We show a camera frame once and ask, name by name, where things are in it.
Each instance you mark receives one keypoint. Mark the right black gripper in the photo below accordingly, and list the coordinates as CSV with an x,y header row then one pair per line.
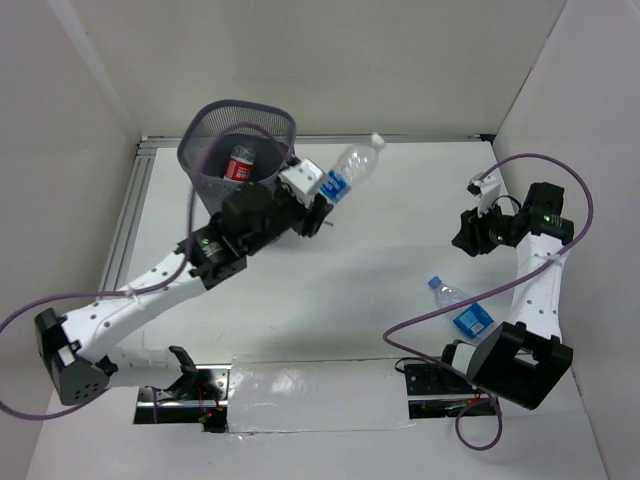
x,y
472,232

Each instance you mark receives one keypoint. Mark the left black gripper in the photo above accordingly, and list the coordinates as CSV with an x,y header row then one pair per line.
x,y
310,220

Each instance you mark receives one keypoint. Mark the blue label bottle white cap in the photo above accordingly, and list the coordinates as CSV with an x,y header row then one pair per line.
x,y
355,164

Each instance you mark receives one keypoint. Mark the red label plastic bottle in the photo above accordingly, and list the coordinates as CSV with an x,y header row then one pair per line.
x,y
240,164

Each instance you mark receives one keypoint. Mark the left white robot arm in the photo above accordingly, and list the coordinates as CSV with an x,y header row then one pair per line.
x,y
78,348

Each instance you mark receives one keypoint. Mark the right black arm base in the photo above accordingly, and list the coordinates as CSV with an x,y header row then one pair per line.
x,y
426,379

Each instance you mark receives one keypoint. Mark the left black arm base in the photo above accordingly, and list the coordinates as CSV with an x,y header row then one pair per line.
x,y
198,396

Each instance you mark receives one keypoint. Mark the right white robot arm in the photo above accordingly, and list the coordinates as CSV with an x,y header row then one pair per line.
x,y
522,358

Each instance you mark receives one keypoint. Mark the grey mesh waste bin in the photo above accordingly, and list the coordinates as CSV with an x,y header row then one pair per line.
x,y
231,141

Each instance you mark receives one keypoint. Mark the blue cap plastic bottle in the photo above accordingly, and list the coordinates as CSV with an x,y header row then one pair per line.
x,y
472,323

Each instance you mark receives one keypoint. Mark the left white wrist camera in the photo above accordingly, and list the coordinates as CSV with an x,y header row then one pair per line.
x,y
303,180

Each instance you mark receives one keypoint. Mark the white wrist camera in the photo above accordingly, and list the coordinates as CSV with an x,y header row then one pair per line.
x,y
486,189
303,180

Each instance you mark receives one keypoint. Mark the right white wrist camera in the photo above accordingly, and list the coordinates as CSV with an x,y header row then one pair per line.
x,y
486,189

